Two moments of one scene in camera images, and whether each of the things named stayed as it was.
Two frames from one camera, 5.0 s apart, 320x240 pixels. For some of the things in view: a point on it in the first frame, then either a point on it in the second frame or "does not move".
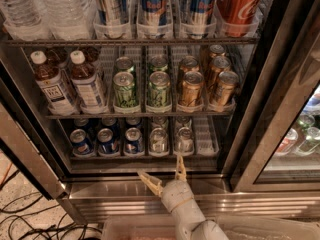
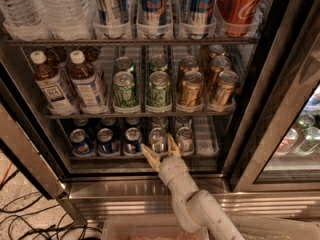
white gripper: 176,194 → 172,170
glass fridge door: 278,143 does not move
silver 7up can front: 158,142 does not move
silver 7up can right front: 184,142 does not move
